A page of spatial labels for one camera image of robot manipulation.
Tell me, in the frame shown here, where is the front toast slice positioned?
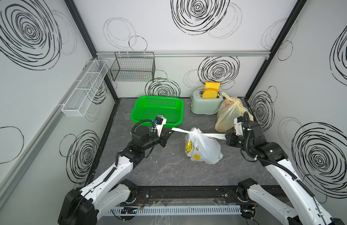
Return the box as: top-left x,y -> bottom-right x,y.
201,89 -> 218,99

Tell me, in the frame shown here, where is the back toast slice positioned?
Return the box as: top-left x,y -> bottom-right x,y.
205,82 -> 221,91

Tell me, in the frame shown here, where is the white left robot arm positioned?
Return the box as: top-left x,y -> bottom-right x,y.
58,115 -> 172,225

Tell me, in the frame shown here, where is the mint green toaster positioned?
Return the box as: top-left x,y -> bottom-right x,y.
190,88 -> 224,115

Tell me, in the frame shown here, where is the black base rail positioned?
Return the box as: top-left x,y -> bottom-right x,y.
111,185 -> 289,203

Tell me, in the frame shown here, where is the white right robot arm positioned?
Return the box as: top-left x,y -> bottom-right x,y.
226,112 -> 343,225

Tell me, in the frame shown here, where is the yellowish fruit print plastic bag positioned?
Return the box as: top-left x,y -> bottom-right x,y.
215,92 -> 248,133

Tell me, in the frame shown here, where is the grey slotted cable duct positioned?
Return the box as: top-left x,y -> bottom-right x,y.
105,205 -> 242,217

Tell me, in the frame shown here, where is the black wire wall basket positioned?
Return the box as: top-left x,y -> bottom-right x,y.
110,52 -> 156,82

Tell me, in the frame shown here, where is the green plastic basket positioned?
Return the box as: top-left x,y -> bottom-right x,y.
131,96 -> 184,128

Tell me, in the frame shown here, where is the clear plastic cup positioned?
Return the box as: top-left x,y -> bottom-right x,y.
120,105 -> 133,121

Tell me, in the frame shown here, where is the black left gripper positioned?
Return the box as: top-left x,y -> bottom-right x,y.
141,127 -> 172,152

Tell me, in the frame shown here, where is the white bunny print plastic bag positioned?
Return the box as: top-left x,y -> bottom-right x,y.
172,127 -> 226,165

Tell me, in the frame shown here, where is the white mesh wall shelf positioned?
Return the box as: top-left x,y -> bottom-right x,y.
62,60 -> 109,117

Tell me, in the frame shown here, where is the toast slice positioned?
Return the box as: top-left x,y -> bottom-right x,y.
201,89 -> 218,99
205,82 -> 221,91

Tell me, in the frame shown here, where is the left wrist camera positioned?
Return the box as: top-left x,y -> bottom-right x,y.
154,116 -> 167,137

